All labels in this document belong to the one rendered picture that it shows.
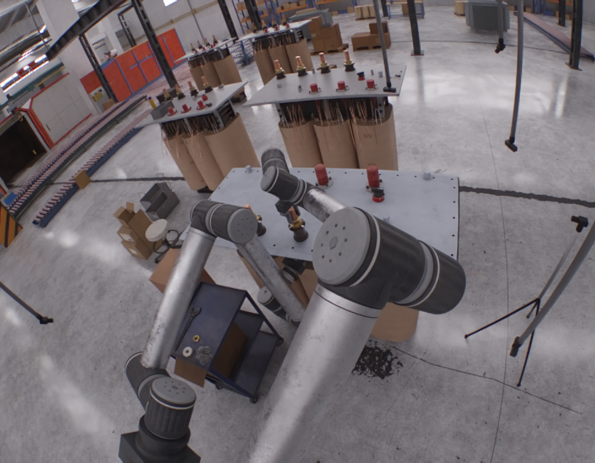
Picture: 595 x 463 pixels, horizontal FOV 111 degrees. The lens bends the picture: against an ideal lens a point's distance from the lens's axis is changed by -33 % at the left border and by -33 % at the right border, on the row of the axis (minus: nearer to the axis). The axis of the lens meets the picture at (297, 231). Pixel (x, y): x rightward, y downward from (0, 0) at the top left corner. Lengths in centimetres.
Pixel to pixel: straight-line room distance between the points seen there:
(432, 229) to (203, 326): 161
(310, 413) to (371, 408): 198
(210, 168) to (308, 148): 159
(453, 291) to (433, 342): 207
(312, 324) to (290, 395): 15
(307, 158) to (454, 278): 293
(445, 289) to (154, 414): 116
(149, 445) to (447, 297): 128
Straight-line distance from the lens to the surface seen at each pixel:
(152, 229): 420
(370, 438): 256
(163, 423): 137
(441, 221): 167
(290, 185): 121
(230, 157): 406
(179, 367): 230
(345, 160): 334
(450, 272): 70
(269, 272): 137
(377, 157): 320
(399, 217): 168
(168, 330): 145
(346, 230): 52
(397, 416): 258
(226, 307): 221
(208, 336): 216
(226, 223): 118
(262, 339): 285
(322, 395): 60
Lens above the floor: 255
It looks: 44 degrees down
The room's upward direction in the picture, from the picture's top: 21 degrees counter-clockwise
